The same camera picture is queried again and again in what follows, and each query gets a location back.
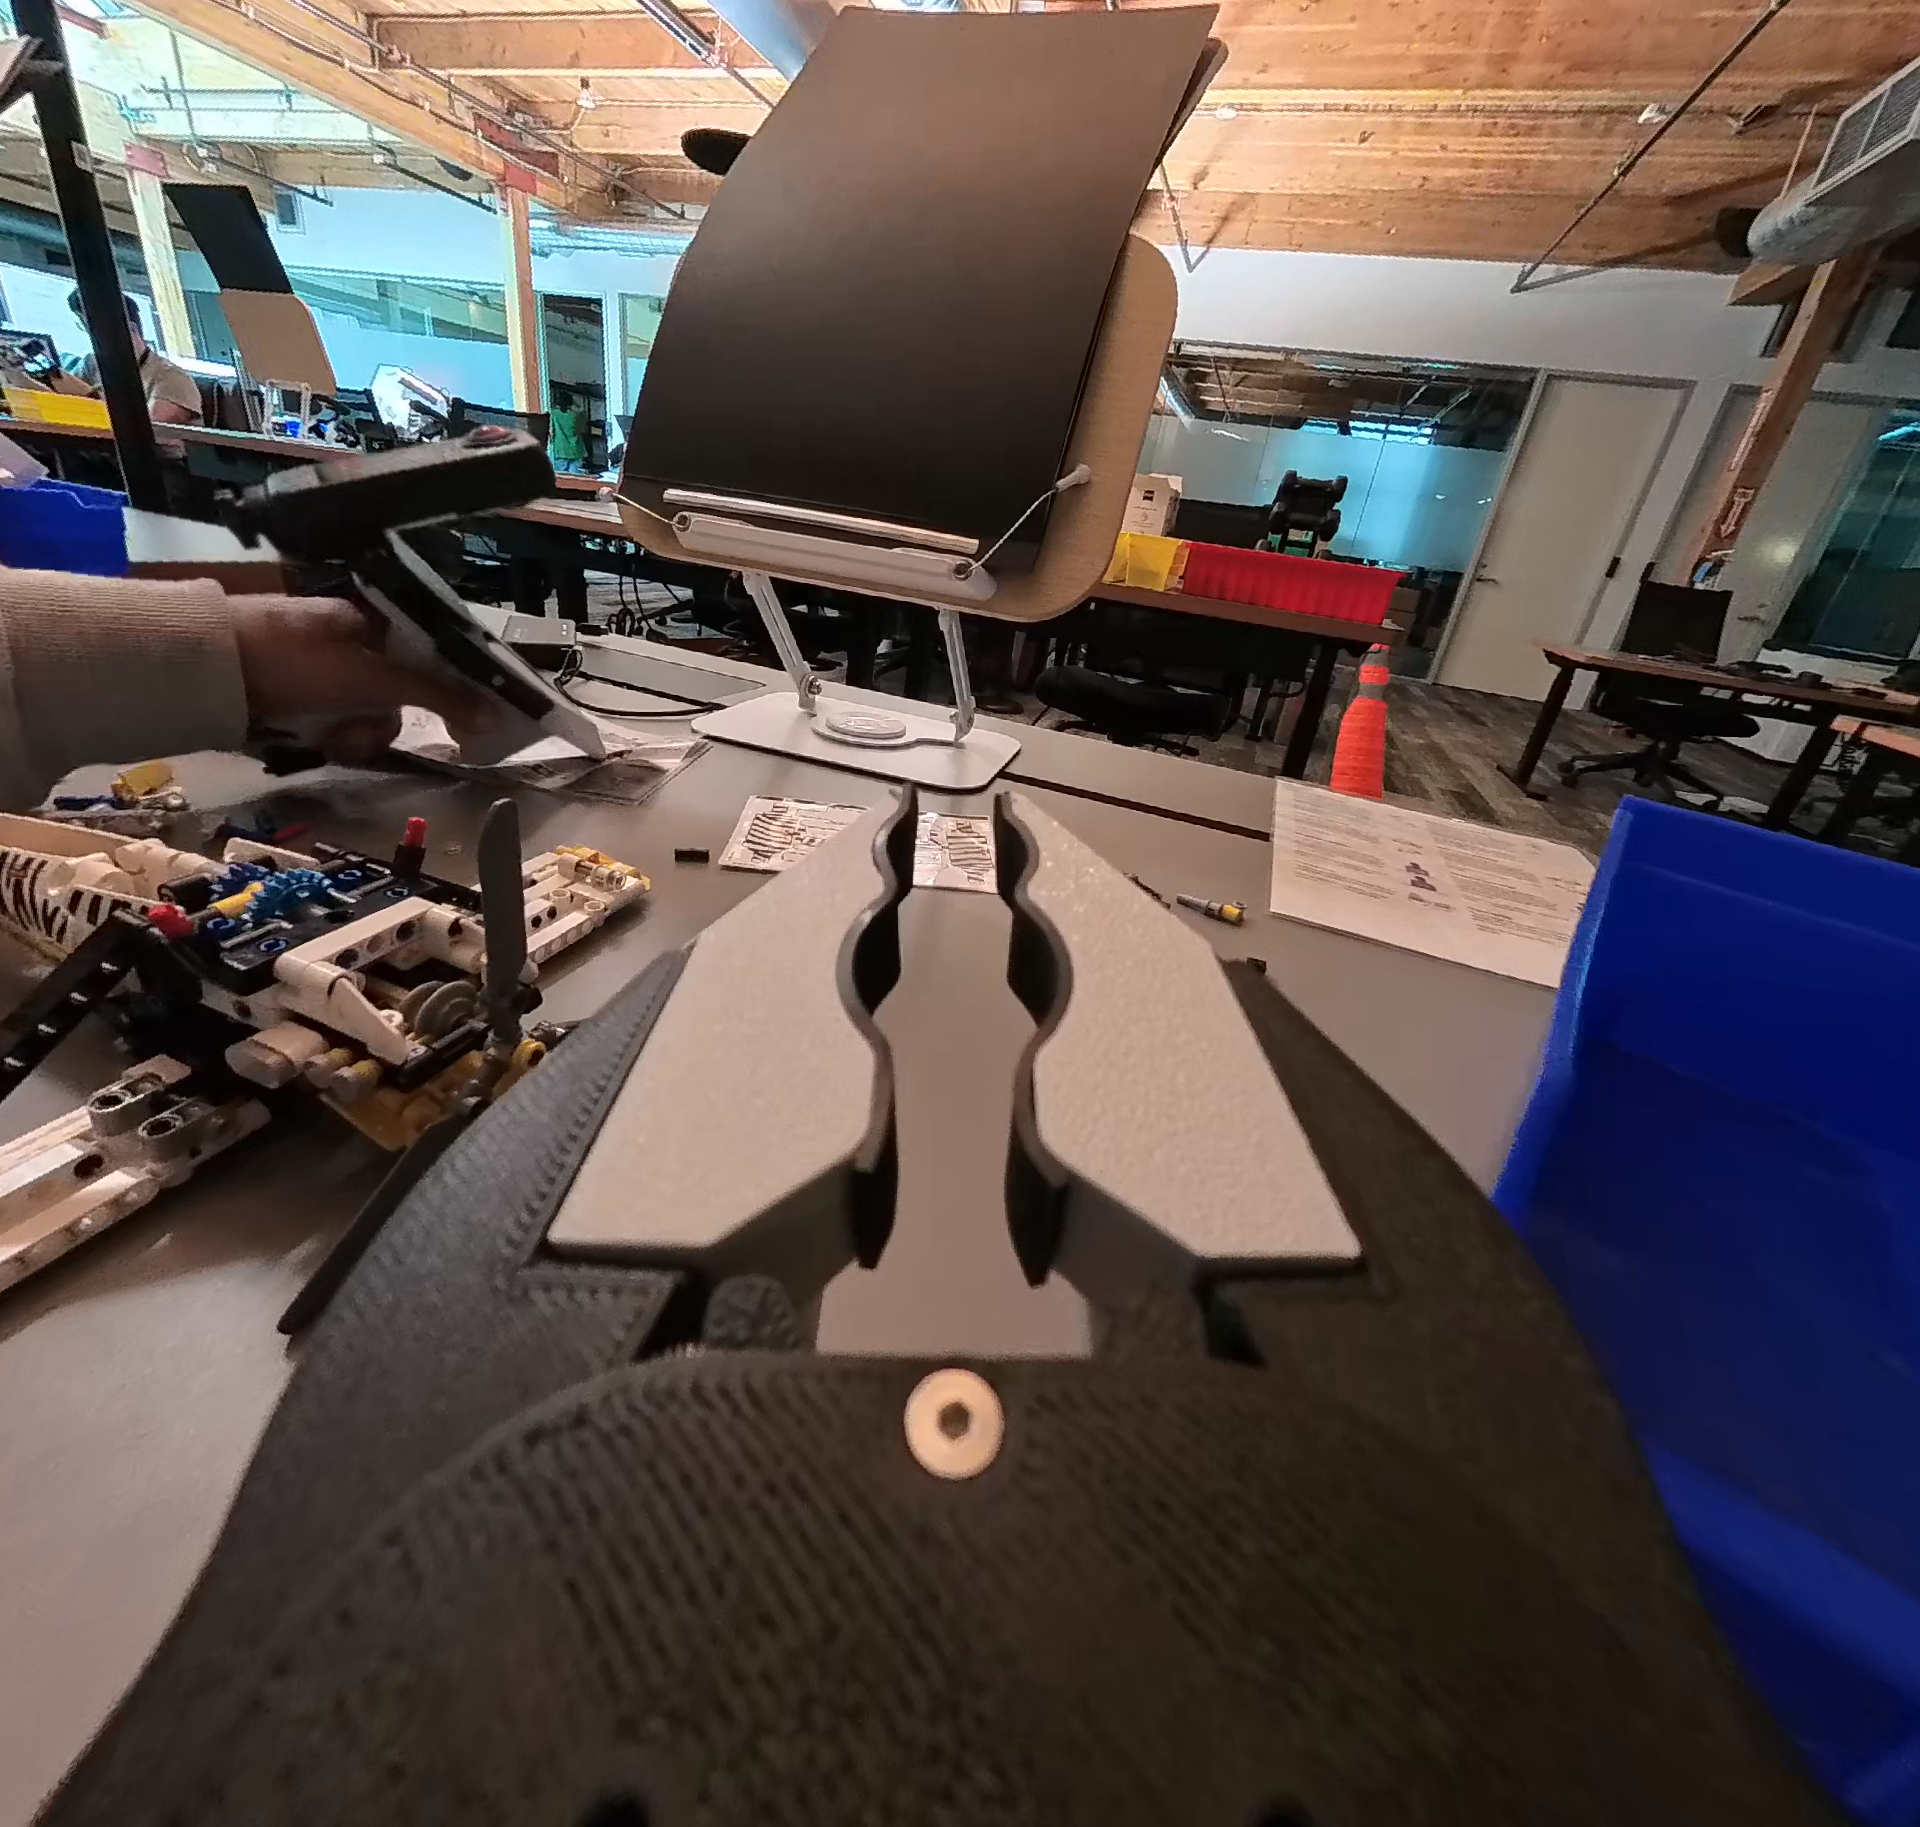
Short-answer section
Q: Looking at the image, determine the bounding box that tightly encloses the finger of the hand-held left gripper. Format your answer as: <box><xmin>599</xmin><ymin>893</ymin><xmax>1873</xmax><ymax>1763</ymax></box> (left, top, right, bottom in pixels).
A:
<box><xmin>348</xmin><ymin>521</ymin><xmax>611</xmax><ymax>773</ymax></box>

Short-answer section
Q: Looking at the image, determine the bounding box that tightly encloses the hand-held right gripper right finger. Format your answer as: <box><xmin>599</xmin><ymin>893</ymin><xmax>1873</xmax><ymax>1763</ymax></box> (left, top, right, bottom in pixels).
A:
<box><xmin>991</xmin><ymin>789</ymin><xmax>1367</xmax><ymax>1357</ymax></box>

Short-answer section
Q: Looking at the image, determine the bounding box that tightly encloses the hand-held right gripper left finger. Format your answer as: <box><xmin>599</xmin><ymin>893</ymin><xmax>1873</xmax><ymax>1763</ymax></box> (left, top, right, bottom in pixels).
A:
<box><xmin>544</xmin><ymin>783</ymin><xmax>924</xmax><ymax>1355</ymax></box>

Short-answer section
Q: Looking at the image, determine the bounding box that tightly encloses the lego instruction booklet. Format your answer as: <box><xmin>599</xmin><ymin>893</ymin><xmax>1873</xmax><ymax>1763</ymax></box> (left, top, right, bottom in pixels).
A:
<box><xmin>396</xmin><ymin>709</ymin><xmax>709</xmax><ymax>809</ymax></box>

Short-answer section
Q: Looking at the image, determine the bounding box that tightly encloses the zebra striped lego airplane model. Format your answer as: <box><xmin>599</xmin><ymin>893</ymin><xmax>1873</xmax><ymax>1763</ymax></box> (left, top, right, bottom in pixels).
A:
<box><xmin>0</xmin><ymin>799</ymin><xmax>656</xmax><ymax>1333</ymax></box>

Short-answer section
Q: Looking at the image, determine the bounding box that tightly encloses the person's left forearm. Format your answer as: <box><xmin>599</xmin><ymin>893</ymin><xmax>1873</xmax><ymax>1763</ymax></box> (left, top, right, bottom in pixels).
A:
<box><xmin>0</xmin><ymin>567</ymin><xmax>249</xmax><ymax>809</ymax></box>

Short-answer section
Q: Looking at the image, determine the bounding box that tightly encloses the person's left hand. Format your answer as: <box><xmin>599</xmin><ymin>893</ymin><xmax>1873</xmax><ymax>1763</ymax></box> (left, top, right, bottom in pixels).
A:
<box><xmin>227</xmin><ymin>585</ymin><xmax>503</xmax><ymax>771</ymax></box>

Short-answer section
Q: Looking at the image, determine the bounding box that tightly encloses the zebra sticker sheet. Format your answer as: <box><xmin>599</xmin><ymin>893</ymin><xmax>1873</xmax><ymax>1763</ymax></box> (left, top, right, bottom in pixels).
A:
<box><xmin>720</xmin><ymin>795</ymin><xmax>1002</xmax><ymax>899</ymax></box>

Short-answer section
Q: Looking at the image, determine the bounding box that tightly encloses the printed paper sheet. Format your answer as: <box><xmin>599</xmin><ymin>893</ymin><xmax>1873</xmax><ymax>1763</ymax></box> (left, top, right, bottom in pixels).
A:
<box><xmin>1270</xmin><ymin>777</ymin><xmax>1602</xmax><ymax>989</ymax></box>

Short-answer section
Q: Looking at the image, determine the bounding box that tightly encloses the labelled blue plastic bin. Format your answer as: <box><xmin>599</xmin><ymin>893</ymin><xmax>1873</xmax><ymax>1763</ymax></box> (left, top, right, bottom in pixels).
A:
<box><xmin>0</xmin><ymin>479</ymin><xmax>132</xmax><ymax>577</ymax></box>

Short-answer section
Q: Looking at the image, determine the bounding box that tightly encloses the orange traffic cone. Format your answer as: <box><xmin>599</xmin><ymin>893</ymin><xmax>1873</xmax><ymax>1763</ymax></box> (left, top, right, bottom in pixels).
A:
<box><xmin>1325</xmin><ymin>641</ymin><xmax>1398</xmax><ymax>803</ymax></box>

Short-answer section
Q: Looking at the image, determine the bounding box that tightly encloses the red plastic bin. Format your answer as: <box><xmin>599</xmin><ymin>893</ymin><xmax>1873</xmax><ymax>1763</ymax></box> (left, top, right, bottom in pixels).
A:
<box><xmin>1176</xmin><ymin>539</ymin><xmax>1406</xmax><ymax>629</ymax></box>

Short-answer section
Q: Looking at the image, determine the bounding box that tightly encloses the black office chair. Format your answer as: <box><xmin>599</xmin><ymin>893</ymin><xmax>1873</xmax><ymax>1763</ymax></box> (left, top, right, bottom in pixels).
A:
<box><xmin>1560</xmin><ymin>579</ymin><xmax>1760</xmax><ymax>797</ymax></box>

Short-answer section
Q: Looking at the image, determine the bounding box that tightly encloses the brown desk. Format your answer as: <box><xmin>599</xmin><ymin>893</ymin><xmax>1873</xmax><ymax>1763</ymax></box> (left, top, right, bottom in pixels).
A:
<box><xmin>1512</xmin><ymin>639</ymin><xmax>1920</xmax><ymax>827</ymax></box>

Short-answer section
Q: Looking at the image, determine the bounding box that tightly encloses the white door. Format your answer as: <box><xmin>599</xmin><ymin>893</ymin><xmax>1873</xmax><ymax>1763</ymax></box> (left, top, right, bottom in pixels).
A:
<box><xmin>1461</xmin><ymin>371</ymin><xmax>1698</xmax><ymax>691</ymax></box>

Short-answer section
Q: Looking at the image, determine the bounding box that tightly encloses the black cable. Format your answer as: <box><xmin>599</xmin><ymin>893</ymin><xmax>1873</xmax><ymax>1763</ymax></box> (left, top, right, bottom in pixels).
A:
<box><xmin>553</xmin><ymin>641</ymin><xmax>725</xmax><ymax>719</ymax></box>

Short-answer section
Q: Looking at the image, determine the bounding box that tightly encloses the black shelf post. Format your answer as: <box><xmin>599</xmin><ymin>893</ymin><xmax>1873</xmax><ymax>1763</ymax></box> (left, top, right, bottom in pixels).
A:
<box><xmin>0</xmin><ymin>0</ymin><xmax>170</xmax><ymax>511</ymax></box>

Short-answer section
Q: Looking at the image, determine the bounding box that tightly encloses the wall air conditioner unit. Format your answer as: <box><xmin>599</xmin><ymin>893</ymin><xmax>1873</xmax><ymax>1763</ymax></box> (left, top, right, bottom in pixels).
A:
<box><xmin>1745</xmin><ymin>54</ymin><xmax>1920</xmax><ymax>263</ymax></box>

